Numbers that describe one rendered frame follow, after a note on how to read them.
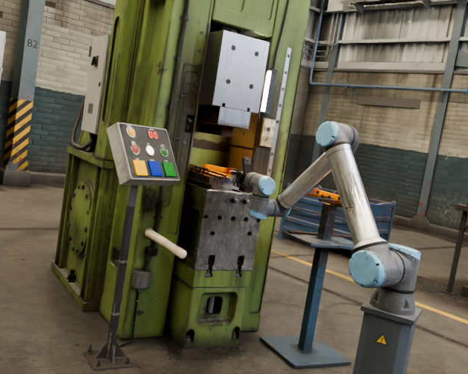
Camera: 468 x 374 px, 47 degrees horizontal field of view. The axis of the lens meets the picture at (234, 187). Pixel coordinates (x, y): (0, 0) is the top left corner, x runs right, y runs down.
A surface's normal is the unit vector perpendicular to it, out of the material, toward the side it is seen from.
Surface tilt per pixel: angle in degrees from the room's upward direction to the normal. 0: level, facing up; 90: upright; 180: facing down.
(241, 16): 90
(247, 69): 90
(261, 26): 90
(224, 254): 90
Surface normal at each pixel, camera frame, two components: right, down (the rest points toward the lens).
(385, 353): -0.46, 0.01
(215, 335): 0.50, 0.15
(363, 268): -0.73, 0.03
